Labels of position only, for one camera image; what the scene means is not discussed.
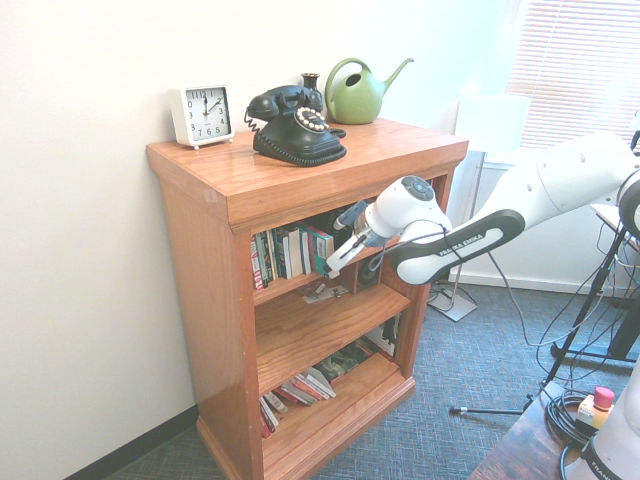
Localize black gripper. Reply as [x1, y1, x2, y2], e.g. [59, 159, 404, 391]
[324, 209, 355, 237]

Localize teal and red book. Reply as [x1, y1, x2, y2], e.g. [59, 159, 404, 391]
[305, 224, 336, 274]

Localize white cover book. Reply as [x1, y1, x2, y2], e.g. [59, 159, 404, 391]
[289, 225, 306, 278]

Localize black round speaker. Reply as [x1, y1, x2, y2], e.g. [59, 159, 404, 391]
[358, 259, 384, 290]

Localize thin pale spine book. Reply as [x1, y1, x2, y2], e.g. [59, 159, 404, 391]
[263, 230, 275, 284]

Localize red white spine book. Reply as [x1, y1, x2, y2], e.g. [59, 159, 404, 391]
[250, 232, 267, 291]

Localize black rotary telephone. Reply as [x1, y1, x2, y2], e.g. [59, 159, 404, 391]
[243, 102, 349, 168]

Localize green watering can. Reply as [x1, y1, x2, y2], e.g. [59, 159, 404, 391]
[324, 57, 415, 125]

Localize tall standing book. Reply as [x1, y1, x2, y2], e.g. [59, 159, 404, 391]
[369, 315, 403, 362]

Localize large dark green book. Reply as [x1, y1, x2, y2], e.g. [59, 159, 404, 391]
[314, 339, 380, 385]

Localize black telephone handset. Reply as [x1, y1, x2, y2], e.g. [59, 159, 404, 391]
[244, 85, 324, 121]

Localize wooden bookshelf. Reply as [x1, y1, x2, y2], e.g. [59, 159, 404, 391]
[145, 117, 470, 480]

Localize thin white book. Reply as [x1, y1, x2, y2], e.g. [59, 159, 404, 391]
[292, 374, 331, 402]

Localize white square alarm clock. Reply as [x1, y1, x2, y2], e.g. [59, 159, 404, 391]
[167, 83, 236, 150]

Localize black tripod stand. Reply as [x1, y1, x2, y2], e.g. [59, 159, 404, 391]
[448, 234, 632, 417]

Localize white window blinds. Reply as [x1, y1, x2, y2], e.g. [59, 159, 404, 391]
[504, 0, 640, 151]

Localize yellow red emergency stop button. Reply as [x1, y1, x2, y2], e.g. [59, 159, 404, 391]
[577, 386, 616, 431]

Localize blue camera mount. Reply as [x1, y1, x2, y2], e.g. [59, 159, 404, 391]
[333, 199, 389, 250]

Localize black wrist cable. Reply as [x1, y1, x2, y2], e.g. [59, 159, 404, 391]
[344, 227, 450, 269]

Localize coiled black cable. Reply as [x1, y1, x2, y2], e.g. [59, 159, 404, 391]
[544, 392, 601, 446]

